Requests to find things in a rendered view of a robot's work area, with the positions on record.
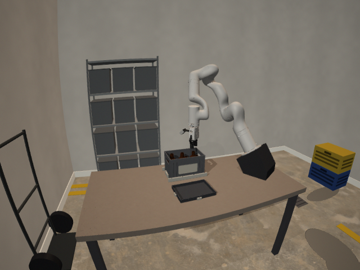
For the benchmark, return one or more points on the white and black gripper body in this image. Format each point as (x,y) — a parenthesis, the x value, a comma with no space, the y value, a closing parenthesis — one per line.
(194,131)

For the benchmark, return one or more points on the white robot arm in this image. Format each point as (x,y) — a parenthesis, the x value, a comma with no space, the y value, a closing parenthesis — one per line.
(235,109)

